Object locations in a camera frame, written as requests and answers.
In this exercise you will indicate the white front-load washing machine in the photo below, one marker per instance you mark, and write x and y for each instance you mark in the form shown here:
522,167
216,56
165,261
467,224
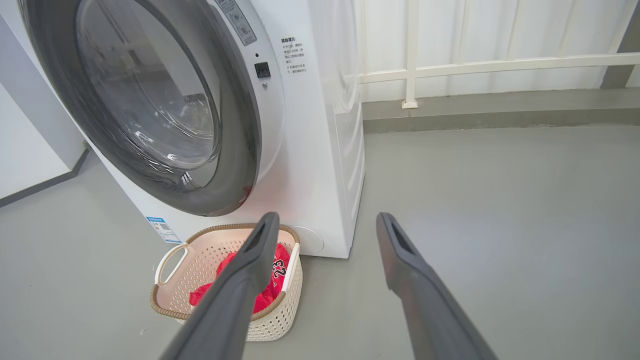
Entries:
310,165

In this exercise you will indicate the red jersey with number print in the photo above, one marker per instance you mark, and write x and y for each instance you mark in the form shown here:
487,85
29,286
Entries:
277,270

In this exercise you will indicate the dark grey glass washer door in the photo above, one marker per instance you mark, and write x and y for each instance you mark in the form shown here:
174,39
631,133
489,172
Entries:
235,150

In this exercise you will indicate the cream perforated laundry basket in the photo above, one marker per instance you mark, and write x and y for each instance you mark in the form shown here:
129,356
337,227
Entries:
200,255

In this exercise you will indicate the blue energy sticker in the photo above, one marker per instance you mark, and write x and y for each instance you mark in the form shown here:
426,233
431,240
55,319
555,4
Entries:
164,230

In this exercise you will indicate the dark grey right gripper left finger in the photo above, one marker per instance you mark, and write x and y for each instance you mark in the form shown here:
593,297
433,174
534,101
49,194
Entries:
235,300

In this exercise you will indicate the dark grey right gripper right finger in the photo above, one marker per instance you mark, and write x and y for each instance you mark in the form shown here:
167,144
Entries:
425,300

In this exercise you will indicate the white metal railing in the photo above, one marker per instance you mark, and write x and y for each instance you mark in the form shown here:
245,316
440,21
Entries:
480,65

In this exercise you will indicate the red garment with white stripe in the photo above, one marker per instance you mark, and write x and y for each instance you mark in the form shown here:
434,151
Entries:
212,287

